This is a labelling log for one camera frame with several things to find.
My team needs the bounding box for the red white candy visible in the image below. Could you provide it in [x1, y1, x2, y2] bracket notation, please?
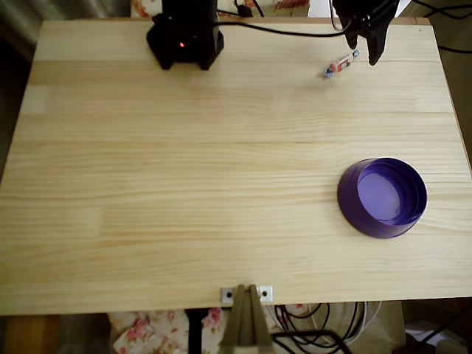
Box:
[322, 49, 361, 80]

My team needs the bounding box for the purple round bowl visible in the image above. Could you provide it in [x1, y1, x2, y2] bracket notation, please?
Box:
[336, 157, 428, 240]

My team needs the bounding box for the black vertical pole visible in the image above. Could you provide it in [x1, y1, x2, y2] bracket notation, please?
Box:
[184, 308, 209, 354]

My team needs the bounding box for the olive camera stand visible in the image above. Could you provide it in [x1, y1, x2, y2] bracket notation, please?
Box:
[219, 283, 275, 350]

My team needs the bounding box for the black camera cable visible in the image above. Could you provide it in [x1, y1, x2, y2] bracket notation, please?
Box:
[213, 21, 350, 38]

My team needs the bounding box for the white paper sheet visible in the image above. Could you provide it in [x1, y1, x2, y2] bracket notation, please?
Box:
[308, 0, 411, 18]
[404, 319, 468, 347]

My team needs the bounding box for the pink floral fabric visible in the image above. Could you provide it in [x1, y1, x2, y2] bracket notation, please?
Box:
[108, 304, 313, 354]
[129, 0, 310, 18]

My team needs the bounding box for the silver metal bracket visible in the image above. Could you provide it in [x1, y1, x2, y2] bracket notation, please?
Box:
[220, 285, 274, 305]

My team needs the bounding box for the white floor cable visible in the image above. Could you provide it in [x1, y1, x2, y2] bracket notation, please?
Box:
[342, 301, 383, 342]

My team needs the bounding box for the black floor cable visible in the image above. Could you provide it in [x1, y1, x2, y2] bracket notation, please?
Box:
[274, 302, 333, 347]

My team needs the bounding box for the black cable plug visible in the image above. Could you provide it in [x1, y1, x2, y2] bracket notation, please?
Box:
[234, 0, 266, 18]

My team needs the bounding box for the thin black cable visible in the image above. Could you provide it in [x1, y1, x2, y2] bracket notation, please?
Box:
[437, 43, 472, 55]
[412, 0, 472, 20]

